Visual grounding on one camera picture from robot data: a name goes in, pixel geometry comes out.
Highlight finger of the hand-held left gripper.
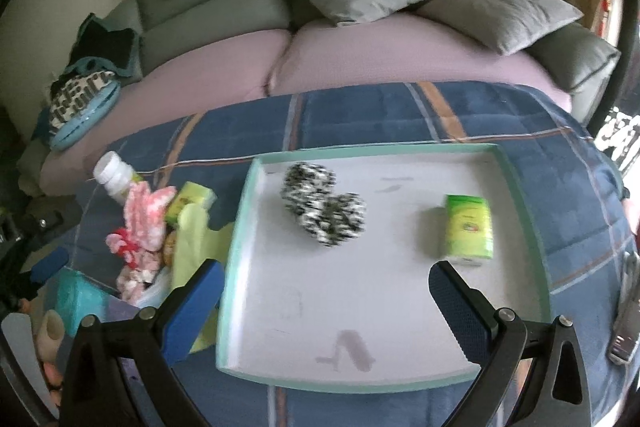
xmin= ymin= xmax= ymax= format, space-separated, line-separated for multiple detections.
xmin=0 ymin=248 xmax=70 ymax=305
xmin=0 ymin=312 xmax=62 ymax=414

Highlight white tray with teal rim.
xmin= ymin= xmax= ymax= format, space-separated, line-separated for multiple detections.
xmin=216 ymin=142 xmax=553 ymax=395

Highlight beige rounded item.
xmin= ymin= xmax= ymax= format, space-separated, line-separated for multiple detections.
xmin=39 ymin=311 xmax=67 ymax=360

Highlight purple packet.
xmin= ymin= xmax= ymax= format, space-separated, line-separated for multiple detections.
xmin=100 ymin=296 xmax=151 ymax=325

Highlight pink white knitted cloth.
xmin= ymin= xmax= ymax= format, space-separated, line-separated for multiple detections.
xmin=120 ymin=184 xmax=178 ymax=265

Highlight black white printed cloth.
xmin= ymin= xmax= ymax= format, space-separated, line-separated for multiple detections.
xmin=49 ymin=69 xmax=118 ymax=132

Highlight blue plaid blanket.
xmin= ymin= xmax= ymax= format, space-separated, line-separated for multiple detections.
xmin=65 ymin=81 xmax=640 ymax=427

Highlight green tissue pack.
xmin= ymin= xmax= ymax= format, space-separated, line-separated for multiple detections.
xmin=164 ymin=181 xmax=216 ymax=228
xmin=439 ymin=193 xmax=496 ymax=268

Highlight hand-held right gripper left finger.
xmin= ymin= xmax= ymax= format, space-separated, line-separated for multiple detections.
xmin=59 ymin=258 xmax=226 ymax=427

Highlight grey piped cushion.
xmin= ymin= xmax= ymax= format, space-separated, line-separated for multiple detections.
xmin=525 ymin=23 xmax=622 ymax=95

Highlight white pill bottle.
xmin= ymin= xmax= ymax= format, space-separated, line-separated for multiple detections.
xmin=92 ymin=151 xmax=146 ymax=202

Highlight grey sofa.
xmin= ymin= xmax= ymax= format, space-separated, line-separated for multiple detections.
xmin=102 ymin=0 xmax=623 ymax=110

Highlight yellow-green plastic bag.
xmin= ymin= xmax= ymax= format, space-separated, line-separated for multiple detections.
xmin=172 ymin=202 xmax=236 ymax=353

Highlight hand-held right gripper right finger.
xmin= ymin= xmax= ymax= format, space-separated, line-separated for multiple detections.
xmin=428 ymin=260 xmax=593 ymax=427

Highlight teal plastic box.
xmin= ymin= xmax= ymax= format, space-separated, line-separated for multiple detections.
xmin=54 ymin=269 xmax=122 ymax=325

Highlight black cloth with teal trim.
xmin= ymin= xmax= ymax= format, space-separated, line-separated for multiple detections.
xmin=70 ymin=13 xmax=143 ymax=82

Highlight black white fuzzy sock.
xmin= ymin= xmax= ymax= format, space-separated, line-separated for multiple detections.
xmin=282 ymin=161 xmax=337 ymax=218
xmin=300 ymin=193 xmax=368 ymax=248

